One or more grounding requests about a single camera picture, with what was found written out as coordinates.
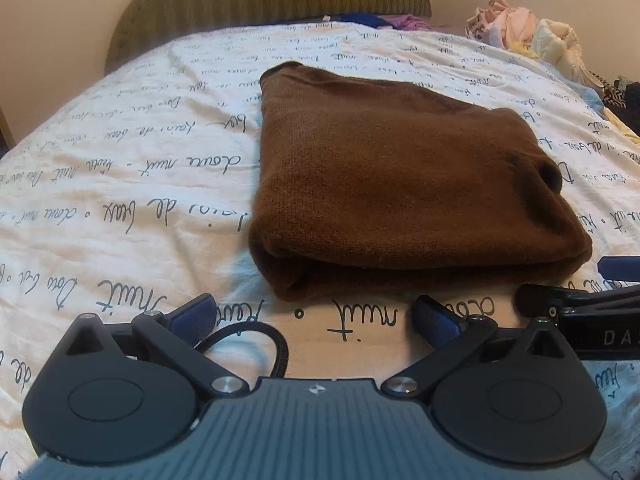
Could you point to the brown knit sweater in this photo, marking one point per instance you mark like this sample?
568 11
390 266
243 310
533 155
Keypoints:
390 175

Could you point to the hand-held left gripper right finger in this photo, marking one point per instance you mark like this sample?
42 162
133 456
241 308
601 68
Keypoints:
437 322

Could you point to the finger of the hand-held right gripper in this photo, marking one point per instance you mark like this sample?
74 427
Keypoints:
575 297
622 267

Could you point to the dark clothing pile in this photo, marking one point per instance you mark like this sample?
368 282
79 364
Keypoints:
622 100

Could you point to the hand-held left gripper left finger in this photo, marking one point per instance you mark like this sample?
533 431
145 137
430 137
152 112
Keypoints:
192 317

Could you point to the cream padded jacket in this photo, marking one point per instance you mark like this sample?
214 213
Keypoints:
560 45

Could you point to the white script-printed bed sheet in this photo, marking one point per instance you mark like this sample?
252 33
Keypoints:
125 170

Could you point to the blue cloth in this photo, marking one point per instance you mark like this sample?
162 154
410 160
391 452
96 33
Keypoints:
367 18

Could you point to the purple cloth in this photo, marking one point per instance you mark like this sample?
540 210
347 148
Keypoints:
407 22

